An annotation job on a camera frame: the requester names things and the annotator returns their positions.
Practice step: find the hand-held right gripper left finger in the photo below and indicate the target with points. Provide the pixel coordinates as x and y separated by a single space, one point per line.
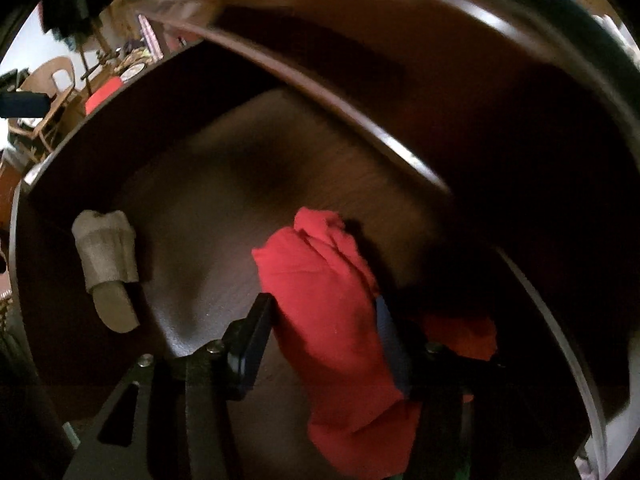
252 350

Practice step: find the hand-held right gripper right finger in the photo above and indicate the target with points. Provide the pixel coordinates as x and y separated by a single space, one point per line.
395 355

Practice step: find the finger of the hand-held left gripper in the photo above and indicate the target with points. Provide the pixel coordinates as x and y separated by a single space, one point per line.
22 103

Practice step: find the bright red underwear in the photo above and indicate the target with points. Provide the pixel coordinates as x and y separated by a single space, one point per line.
330 320

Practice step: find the dark wooden drawer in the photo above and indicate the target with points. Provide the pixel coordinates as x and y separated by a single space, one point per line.
210 200

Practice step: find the beige socks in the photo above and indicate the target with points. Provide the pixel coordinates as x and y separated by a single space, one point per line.
107 265

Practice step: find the wooden chair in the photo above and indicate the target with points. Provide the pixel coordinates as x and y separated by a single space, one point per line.
52 105

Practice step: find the red box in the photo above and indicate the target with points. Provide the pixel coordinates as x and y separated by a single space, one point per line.
102 95

